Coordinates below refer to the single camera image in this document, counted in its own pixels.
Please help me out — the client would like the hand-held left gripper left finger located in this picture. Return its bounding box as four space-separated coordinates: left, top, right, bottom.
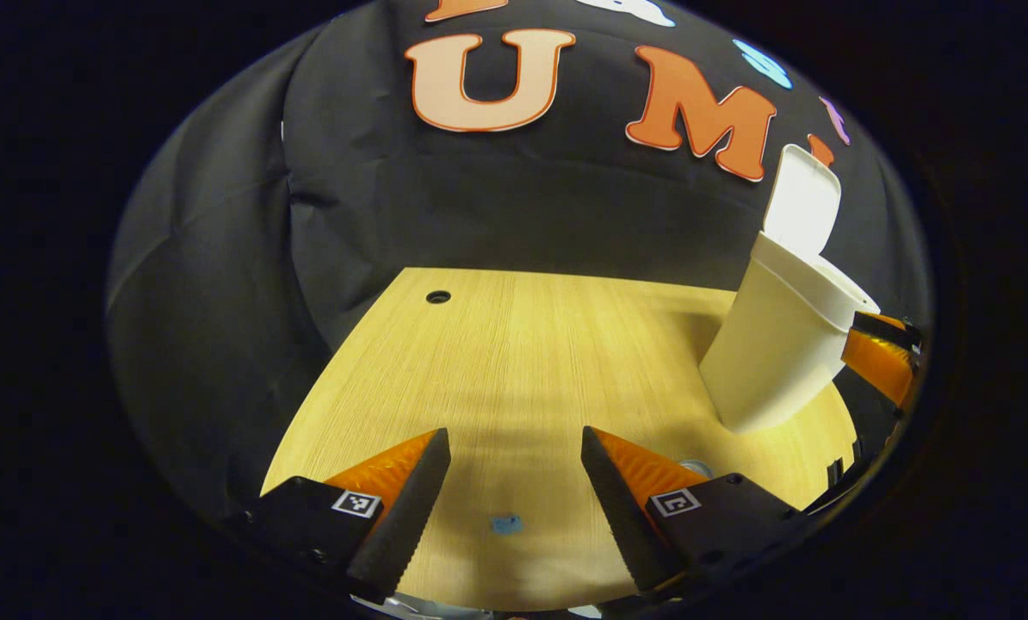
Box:
226 427 453 606

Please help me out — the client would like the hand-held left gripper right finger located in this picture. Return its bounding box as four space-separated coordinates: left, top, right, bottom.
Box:
579 425 806 599

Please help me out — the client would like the white desktop garbage bin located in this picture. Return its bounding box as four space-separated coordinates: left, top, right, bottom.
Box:
699 143 882 435

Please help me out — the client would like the wooden desktop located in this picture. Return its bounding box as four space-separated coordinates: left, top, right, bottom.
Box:
260 267 859 614

